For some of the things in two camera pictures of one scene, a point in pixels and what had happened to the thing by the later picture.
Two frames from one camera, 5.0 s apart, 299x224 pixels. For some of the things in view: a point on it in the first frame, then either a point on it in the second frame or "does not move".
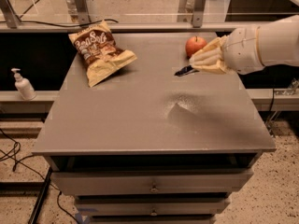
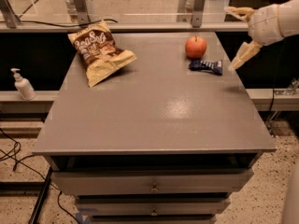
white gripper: (242, 49) -> (265, 23)
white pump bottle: (23, 86) does not move
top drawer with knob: (151, 181) does not move
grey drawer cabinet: (148, 146) does not move
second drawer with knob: (153, 208) does not move
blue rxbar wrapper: (186, 71) -> (216, 67)
